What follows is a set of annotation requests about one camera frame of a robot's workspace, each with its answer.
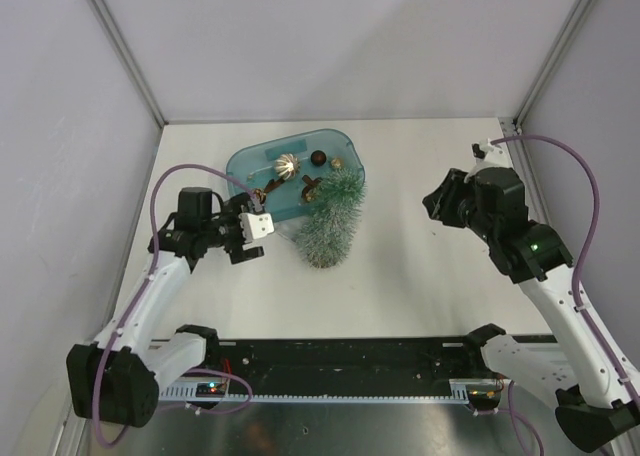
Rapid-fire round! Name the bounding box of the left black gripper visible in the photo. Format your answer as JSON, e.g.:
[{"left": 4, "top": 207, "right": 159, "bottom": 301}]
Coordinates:
[{"left": 200, "top": 194, "right": 263, "bottom": 263}]

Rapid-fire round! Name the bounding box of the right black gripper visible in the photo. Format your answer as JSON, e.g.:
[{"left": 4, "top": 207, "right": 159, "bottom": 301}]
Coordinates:
[{"left": 422, "top": 168, "right": 497, "bottom": 243}]

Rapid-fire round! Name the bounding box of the clear battery box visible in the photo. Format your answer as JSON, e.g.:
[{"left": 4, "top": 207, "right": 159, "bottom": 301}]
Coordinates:
[{"left": 276, "top": 225, "right": 297, "bottom": 242}]

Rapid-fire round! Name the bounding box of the small frosted christmas tree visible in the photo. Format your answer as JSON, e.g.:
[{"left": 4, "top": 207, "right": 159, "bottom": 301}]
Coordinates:
[{"left": 295, "top": 168, "right": 366, "bottom": 269}]

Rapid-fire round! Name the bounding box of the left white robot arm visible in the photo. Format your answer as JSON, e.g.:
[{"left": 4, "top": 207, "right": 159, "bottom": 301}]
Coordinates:
[{"left": 66, "top": 187, "right": 274, "bottom": 428}]

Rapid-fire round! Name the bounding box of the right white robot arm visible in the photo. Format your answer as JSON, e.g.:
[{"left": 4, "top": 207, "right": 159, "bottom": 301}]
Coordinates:
[{"left": 423, "top": 167, "right": 639, "bottom": 453}]

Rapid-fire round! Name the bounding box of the pine cone ornament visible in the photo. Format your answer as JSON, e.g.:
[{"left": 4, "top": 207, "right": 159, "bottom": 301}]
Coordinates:
[{"left": 253, "top": 188, "right": 266, "bottom": 205}]

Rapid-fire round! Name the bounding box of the teal plastic container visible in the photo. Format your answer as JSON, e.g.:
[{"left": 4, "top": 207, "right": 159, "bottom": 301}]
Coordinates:
[{"left": 226, "top": 128, "right": 365, "bottom": 222}]

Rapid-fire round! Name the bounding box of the brown ribbon ornament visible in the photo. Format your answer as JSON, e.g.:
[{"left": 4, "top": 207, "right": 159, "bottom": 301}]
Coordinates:
[{"left": 301, "top": 175, "right": 323, "bottom": 203}]

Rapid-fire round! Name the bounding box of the silver gold bauble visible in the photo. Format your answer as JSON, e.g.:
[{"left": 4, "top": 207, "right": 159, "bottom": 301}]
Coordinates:
[{"left": 273, "top": 153, "right": 300, "bottom": 181}]

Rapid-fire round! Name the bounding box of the dark brown bauble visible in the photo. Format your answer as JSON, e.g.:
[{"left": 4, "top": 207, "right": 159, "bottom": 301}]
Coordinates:
[{"left": 309, "top": 150, "right": 327, "bottom": 167}]

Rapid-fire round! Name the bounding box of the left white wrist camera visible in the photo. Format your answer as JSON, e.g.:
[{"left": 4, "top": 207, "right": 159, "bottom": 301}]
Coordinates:
[{"left": 239, "top": 212, "right": 275, "bottom": 243}]

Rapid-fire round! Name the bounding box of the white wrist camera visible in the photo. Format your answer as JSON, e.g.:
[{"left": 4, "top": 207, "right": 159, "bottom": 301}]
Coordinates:
[
  {"left": 472, "top": 139, "right": 510, "bottom": 172},
  {"left": 239, "top": 212, "right": 275, "bottom": 243}
]

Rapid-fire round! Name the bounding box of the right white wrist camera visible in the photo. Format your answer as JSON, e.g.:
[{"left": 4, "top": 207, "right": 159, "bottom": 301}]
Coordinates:
[{"left": 472, "top": 139, "right": 510, "bottom": 172}]

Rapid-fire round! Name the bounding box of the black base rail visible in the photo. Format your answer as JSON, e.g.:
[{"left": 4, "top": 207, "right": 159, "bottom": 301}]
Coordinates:
[{"left": 149, "top": 336, "right": 501, "bottom": 402}]

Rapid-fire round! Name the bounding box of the grey slotted cable duct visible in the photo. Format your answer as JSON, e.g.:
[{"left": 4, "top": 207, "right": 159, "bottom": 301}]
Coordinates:
[{"left": 157, "top": 379, "right": 501, "bottom": 405}]

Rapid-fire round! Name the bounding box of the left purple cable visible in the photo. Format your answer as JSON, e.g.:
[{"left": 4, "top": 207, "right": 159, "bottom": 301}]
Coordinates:
[{"left": 92, "top": 163, "right": 256, "bottom": 448}]

